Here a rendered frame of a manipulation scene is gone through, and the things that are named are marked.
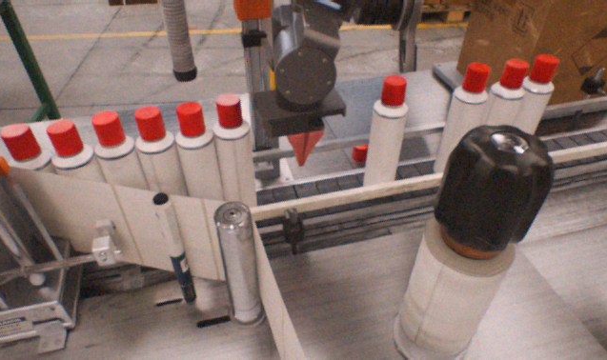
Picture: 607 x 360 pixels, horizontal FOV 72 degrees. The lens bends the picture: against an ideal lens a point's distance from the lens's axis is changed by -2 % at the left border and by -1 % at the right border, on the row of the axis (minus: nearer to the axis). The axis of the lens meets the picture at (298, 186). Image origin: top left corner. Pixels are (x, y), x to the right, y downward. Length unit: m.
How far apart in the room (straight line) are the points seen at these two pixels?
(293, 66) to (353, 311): 0.33
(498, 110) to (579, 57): 0.40
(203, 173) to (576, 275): 0.59
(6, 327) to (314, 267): 0.39
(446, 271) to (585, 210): 0.54
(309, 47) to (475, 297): 0.28
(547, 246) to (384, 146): 0.33
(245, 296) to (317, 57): 0.28
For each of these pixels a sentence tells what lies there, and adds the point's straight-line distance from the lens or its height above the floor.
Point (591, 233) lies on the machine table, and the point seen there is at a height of 0.83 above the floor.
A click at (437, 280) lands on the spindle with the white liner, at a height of 1.04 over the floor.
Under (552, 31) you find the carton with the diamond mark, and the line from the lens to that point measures 1.03.
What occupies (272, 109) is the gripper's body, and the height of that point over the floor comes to 1.11.
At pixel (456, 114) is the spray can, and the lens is 0.72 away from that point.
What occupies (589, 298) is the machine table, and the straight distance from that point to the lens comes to 0.78.
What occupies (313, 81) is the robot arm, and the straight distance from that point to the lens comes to 0.40.
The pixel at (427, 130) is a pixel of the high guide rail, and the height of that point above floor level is 0.96.
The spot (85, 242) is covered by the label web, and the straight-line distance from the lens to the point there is 0.63.
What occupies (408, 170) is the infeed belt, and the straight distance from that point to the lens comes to 0.79.
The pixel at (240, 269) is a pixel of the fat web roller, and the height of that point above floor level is 1.00.
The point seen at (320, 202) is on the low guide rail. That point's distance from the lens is 0.66.
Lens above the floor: 1.37
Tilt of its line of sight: 42 degrees down
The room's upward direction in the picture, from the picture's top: straight up
